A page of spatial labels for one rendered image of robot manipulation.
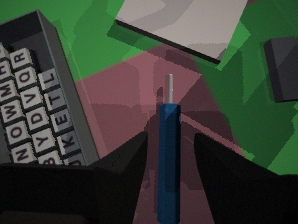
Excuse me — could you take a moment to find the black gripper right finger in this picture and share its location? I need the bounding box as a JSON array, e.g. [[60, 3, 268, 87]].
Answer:
[[194, 133, 298, 224]]

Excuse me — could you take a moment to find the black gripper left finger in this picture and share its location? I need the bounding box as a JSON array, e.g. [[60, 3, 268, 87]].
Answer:
[[0, 131, 148, 224]]

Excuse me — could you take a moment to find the blue stylus with grey tip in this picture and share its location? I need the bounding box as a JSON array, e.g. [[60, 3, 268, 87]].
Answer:
[[157, 74, 181, 224]]

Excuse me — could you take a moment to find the grey keyboard with white letter keys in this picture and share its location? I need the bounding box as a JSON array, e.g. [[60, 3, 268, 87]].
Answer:
[[0, 8, 100, 166]]

